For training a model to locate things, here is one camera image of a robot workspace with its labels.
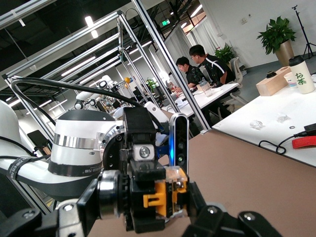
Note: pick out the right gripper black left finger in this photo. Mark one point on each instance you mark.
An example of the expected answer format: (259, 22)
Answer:
(81, 212)

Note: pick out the seated person white-striped black shirt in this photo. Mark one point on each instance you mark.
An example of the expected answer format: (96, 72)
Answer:
(214, 66)

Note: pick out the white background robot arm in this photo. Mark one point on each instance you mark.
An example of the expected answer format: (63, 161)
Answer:
(85, 95)

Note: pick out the black tripod stand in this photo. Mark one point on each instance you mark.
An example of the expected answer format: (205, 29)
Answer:
(301, 26)

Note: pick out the white paper cup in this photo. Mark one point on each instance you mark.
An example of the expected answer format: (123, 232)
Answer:
(290, 80)

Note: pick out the light wooden box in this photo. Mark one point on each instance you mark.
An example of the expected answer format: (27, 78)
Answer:
(271, 86)

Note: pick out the grey office chair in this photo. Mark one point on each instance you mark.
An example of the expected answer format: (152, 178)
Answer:
(237, 66)

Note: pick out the orange ball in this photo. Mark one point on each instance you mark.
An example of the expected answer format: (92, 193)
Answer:
(127, 80)

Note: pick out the small leafy green plant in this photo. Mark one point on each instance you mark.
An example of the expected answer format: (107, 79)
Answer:
(223, 53)

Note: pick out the green exit sign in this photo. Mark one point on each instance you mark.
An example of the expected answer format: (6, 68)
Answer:
(166, 23)

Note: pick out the black flat device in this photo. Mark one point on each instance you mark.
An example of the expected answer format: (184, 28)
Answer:
(311, 128)

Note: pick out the clear water jug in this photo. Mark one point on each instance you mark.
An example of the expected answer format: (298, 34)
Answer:
(206, 90)

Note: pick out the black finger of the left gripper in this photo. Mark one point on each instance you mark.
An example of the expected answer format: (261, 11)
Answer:
(145, 225)

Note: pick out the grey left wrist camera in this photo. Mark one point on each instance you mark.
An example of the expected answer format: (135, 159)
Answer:
(181, 133)

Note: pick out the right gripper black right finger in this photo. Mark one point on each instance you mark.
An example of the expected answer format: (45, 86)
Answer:
(197, 212)

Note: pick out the white curtain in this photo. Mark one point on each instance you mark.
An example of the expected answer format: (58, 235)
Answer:
(197, 37)

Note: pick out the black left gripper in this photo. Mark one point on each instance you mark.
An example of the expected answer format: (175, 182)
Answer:
(138, 123)

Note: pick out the desk plant green leaves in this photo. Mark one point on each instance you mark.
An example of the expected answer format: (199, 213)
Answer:
(151, 85)

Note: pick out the seated person plain black shirt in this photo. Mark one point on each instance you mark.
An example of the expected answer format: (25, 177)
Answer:
(191, 74)

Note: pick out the crumpled clear plastic wrap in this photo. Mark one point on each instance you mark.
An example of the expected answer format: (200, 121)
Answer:
(256, 124)
(282, 118)

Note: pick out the large potted plant gold pot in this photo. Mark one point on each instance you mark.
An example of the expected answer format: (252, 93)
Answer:
(276, 32)

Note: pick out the white tumbler green lettering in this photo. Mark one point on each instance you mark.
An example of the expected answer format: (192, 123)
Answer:
(302, 79)

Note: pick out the white work table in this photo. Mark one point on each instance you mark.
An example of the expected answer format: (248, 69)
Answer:
(271, 116)

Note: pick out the white office desk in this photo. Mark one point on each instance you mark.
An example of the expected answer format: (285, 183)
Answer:
(217, 90)

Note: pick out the black round knob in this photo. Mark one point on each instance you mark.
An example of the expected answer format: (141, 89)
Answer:
(271, 74)

